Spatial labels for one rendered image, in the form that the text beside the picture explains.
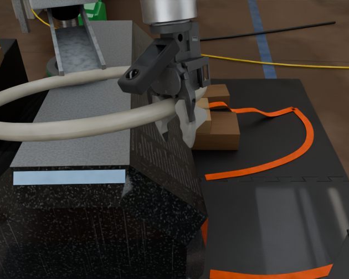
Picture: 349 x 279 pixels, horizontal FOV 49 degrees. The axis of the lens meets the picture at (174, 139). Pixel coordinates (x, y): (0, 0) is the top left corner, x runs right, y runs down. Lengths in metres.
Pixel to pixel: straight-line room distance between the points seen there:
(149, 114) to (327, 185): 1.82
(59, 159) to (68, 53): 0.32
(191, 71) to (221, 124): 1.76
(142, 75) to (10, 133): 0.23
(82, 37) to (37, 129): 0.71
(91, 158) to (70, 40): 0.39
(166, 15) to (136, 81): 0.11
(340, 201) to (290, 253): 0.48
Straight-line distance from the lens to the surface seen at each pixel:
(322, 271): 1.97
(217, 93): 2.75
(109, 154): 1.16
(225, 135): 2.35
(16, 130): 0.65
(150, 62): 0.61
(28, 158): 1.20
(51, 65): 1.56
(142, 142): 1.25
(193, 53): 0.68
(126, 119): 0.61
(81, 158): 1.16
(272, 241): 2.01
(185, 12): 0.62
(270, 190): 2.23
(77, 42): 1.27
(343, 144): 2.71
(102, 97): 1.41
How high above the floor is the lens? 1.60
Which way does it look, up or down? 40 degrees down
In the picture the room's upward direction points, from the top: straight up
